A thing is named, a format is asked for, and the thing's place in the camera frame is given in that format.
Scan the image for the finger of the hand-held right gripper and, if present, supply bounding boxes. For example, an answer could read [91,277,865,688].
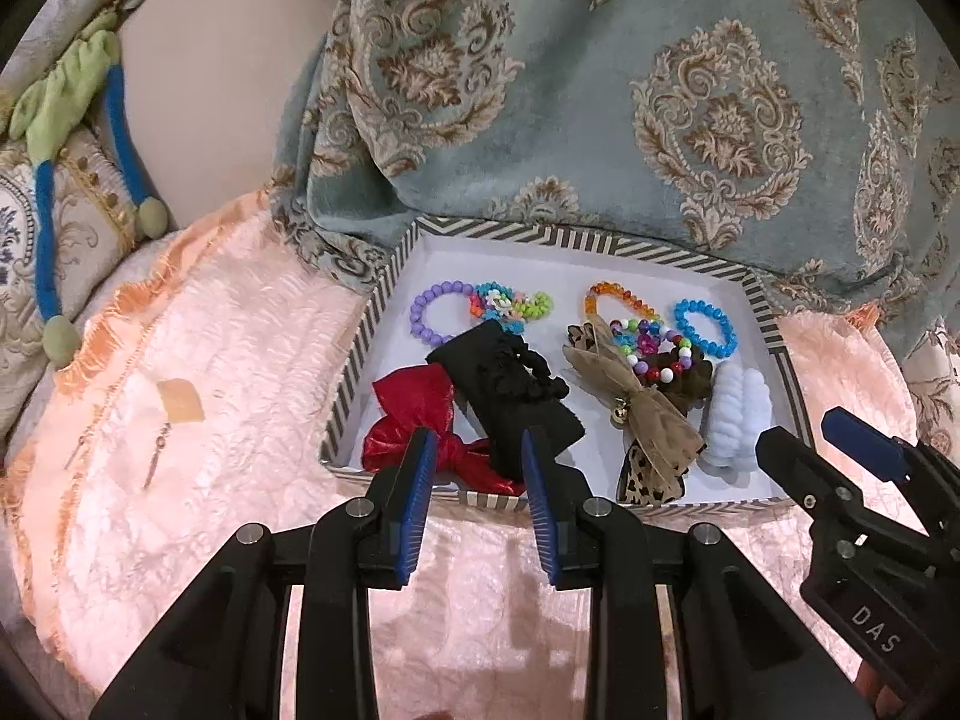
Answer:
[821,406,960,556]
[754,426,960,698]

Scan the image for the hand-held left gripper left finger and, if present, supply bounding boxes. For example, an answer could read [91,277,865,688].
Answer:
[90,427,440,720]

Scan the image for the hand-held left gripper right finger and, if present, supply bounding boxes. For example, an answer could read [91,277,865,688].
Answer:
[521,426,863,720]

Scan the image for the black fabric hair bow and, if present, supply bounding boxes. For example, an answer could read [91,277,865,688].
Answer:
[426,319,587,482]

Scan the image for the tan leopard hair bow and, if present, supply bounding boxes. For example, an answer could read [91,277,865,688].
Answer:
[562,315,707,507]

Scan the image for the striped jewelry box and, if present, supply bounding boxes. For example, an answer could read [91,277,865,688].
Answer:
[319,216,815,518]

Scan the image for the person's right hand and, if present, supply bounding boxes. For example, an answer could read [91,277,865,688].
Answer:
[855,660,905,720]

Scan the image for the red velvet hair bow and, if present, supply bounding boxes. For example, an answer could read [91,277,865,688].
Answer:
[362,364,526,497]

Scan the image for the white fluffy scrunchie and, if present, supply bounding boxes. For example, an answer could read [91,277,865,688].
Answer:
[701,361,773,470]

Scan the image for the brown scrunchie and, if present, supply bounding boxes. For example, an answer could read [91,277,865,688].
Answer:
[660,341,713,413]

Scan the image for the pink fringed bedspread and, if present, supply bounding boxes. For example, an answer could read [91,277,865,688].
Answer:
[0,191,920,720]

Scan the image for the tan paper patch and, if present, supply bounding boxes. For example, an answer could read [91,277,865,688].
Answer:
[156,379,206,422]

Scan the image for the gold drop earring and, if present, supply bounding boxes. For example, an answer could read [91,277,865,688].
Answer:
[142,424,172,492]
[64,420,98,470]

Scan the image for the blue damask blanket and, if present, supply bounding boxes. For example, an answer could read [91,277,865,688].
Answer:
[270,0,960,458]

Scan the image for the embroidered beige pillow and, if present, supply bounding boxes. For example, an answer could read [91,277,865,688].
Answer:
[0,120,143,436]

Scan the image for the blue and green plush toy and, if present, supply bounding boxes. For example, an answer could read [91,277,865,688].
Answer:
[7,11,167,365]

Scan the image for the grey satin pillow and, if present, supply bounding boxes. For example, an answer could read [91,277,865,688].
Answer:
[11,0,173,136]

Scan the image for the mixed colour bead bracelet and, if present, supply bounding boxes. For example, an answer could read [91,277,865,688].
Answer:
[611,319,695,387]

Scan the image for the purple bead bracelet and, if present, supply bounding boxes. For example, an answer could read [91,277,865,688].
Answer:
[410,281,481,346]

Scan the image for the multicoloured flower bead bracelet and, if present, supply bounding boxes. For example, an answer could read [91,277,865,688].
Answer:
[469,281,530,335]

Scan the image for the blue bead bracelet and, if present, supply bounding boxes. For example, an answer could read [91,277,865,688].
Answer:
[673,298,740,359]

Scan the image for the orange bead bracelet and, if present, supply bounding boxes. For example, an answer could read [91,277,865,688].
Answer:
[585,281,665,331]

